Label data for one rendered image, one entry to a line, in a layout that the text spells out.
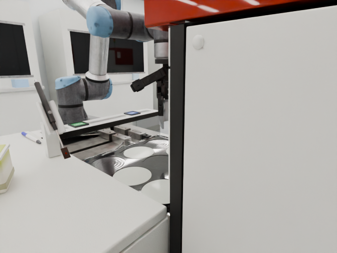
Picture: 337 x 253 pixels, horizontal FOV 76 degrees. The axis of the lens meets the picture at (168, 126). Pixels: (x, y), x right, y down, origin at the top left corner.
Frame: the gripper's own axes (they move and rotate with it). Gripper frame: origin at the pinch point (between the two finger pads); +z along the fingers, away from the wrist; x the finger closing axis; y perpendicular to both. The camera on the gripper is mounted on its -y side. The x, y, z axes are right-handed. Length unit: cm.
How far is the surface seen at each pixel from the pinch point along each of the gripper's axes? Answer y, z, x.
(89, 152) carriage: -25.4, 11.2, 3.4
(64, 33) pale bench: -163, -67, 288
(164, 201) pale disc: 2.1, 9.4, -27.0
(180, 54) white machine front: 4.7, -19.3, -39.4
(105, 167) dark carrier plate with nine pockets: -15.1, 9.4, -11.8
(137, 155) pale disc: -7.2, 9.2, -3.6
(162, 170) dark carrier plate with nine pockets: 1.2, 9.3, -13.6
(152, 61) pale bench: -43, -30, 471
